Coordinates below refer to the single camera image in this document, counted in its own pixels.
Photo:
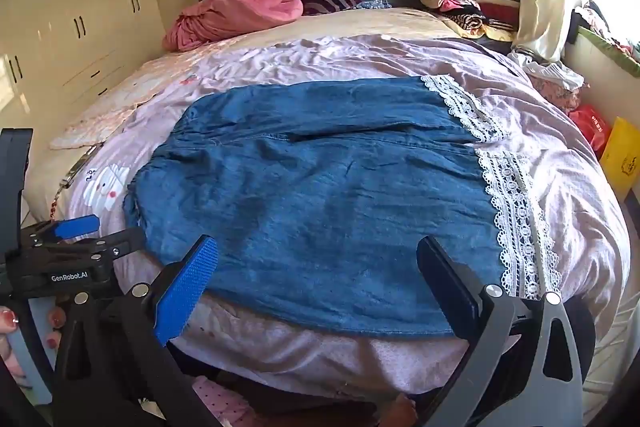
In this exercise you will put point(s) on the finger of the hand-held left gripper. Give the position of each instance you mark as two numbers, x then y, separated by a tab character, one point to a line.
75	227
120	243

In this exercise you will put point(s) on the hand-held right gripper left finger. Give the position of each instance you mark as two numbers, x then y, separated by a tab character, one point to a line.
185	292

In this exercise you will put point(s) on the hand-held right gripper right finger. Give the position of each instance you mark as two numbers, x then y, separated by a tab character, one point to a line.
445	287

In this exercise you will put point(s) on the blue denim pants lace trim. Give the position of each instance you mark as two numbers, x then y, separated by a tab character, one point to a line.
325	187

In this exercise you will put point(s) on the person's left hand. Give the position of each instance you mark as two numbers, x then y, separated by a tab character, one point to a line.
7	322

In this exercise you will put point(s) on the pink floral mat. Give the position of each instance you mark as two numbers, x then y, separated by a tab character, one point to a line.
100	122

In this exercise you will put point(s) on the pink dotted trousers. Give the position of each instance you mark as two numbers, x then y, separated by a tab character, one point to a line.
220	402

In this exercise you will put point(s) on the pink printed blanket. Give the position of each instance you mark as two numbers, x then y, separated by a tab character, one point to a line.
550	147

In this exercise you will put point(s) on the red bag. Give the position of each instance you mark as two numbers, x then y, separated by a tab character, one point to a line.
592	127

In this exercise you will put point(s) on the floral fabric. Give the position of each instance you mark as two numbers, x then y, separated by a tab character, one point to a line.
555	97

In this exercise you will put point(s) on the yellow bag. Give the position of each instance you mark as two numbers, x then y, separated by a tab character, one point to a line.
622	157

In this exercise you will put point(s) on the white crumpled cloth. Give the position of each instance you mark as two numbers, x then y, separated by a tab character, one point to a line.
555	74

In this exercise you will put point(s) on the pink bedding bundle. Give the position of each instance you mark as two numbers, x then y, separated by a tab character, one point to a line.
235	12

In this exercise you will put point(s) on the green-edged cushion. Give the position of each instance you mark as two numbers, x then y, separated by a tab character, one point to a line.
612	53

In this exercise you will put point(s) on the blue patterned cloth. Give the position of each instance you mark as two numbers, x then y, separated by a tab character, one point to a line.
374	4

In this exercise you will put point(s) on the heap of mixed clothes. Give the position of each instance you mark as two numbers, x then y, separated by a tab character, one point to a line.
595	19

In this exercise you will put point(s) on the dark striped cloth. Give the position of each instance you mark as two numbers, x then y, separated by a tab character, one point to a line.
325	3

